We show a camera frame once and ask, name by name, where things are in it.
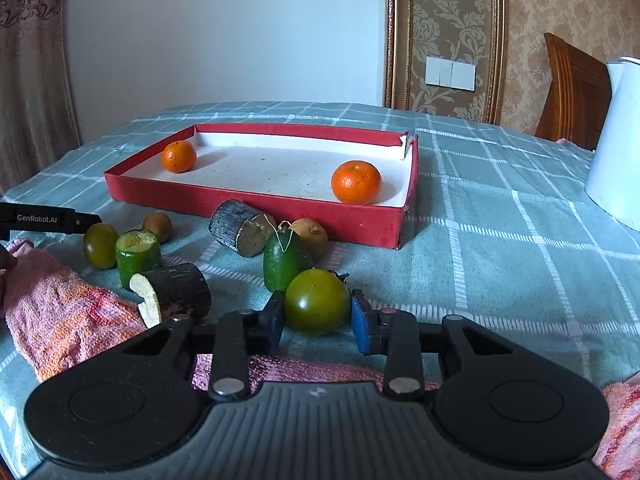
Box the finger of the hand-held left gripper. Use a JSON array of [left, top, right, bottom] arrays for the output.
[[75, 212, 103, 235]]

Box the large green tomato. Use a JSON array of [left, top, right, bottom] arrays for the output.
[[284, 268, 352, 336]]

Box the green avocado-shaped fruit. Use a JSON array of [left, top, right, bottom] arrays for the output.
[[263, 227, 315, 293]]

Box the green cucumber piece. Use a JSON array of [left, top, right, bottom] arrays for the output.
[[115, 229, 163, 289]]

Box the small orange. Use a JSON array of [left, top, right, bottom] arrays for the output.
[[161, 140, 197, 174]]

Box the dark purple eggplant piece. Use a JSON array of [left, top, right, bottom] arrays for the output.
[[129, 262, 212, 330]]

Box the wooden chair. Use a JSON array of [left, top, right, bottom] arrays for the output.
[[534, 32, 613, 152]]

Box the large orange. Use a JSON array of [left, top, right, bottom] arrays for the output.
[[331, 160, 383, 206]]

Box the red cardboard box tray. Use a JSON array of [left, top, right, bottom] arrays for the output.
[[103, 123, 420, 251]]

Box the patterned curtain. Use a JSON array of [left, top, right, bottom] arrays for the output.
[[0, 0, 81, 196]]

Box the grey cylinder vegetable piece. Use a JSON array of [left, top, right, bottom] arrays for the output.
[[208, 199, 278, 259]]

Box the pink towel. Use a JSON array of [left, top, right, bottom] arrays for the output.
[[0, 239, 640, 480]]

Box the yellow-brown potato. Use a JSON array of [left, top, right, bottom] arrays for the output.
[[289, 218, 329, 260]]

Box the small green tomato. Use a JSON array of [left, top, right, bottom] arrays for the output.
[[82, 223, 120, 269]]

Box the golden wall frame moulding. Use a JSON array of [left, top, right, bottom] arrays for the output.
[[383, 0, 507, 126]]

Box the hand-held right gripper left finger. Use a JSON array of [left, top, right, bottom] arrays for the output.
[[122, 290, 287, 403]]

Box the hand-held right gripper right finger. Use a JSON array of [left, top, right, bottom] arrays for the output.
[[350, 289, 506, 395]]

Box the teal checked tablecloth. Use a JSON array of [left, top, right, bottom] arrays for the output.
[[0, 101, 640, 480]]

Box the brown kiwi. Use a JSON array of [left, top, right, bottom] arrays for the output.
[[142, 212, 174, 243]]

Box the white kettle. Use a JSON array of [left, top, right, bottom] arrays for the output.
[[584, 58, 640, 233]]

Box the white wall switch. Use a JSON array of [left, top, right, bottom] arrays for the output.
[[425, 56, 477, 92]]

